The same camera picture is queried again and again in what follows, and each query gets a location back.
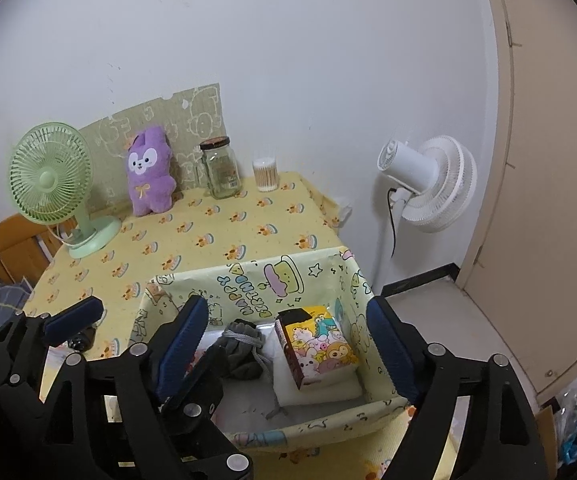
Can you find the yellow cartoon paper box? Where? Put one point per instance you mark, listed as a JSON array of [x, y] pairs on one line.
[[248, 280]]

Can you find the wooden bed headboard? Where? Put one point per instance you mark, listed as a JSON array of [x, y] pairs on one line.
[[3, 250]]

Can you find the green cartoon printed board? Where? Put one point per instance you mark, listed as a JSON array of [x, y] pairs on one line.
[[193, 110]]

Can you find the glass jar with dark lid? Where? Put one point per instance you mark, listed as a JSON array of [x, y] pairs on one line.
[[221, 170]]

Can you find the yellow cake print tablecloth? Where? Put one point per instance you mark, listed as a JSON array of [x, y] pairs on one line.
[[248, 220]]

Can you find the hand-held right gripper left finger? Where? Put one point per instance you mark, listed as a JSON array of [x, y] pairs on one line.
[[183, 340]]

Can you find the white standing fan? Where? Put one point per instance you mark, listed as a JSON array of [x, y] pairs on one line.
[[438, 185]]

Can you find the white cloth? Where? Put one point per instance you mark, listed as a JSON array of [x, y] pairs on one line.
[[318, 395]]

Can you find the cartoon printed tissue packet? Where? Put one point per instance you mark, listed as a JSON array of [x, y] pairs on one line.
[[318, 350]]

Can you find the purple plush toy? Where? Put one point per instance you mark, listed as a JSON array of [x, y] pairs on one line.
[[148, 190]]

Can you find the beige door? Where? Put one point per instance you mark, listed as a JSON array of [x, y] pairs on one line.
[[558, 160]]

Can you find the cotton swab container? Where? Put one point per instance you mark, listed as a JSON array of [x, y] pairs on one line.
[[266, 177]]

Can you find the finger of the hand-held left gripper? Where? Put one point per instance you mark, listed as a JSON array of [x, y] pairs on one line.
[[76, 317], [193, 395]]

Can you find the black plastic bag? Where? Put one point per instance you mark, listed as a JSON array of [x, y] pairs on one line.
[[82, 342]]

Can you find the pink printed packet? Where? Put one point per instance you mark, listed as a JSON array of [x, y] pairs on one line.
[[199, 356]]

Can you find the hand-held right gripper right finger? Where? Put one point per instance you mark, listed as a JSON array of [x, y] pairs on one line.
[[393, 350]]

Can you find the green desk fan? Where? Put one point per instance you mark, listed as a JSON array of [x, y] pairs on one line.
[[48, 180]]

